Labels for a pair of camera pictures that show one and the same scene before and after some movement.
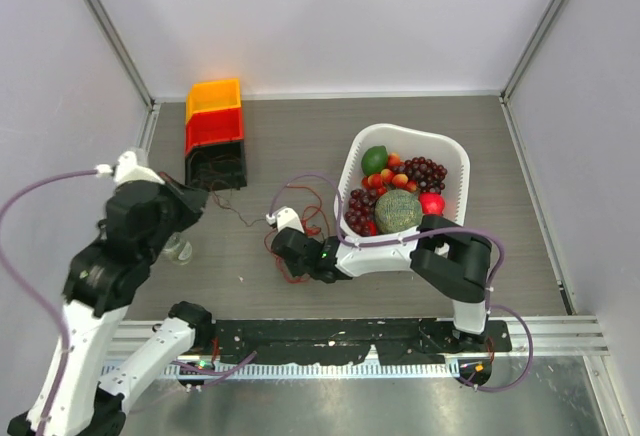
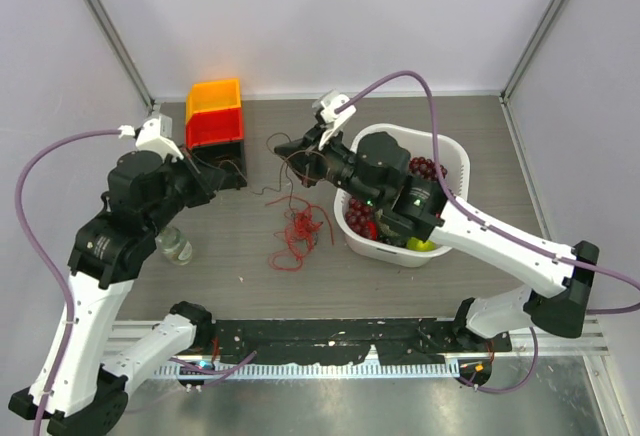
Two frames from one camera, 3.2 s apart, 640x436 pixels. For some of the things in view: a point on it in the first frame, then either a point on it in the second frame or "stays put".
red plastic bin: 204,127 stays put
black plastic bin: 216,167 stays put
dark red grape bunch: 428,175 stays put
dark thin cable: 227,207 → 287,170
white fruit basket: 410,143 stays put
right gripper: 295,269 → 305,164
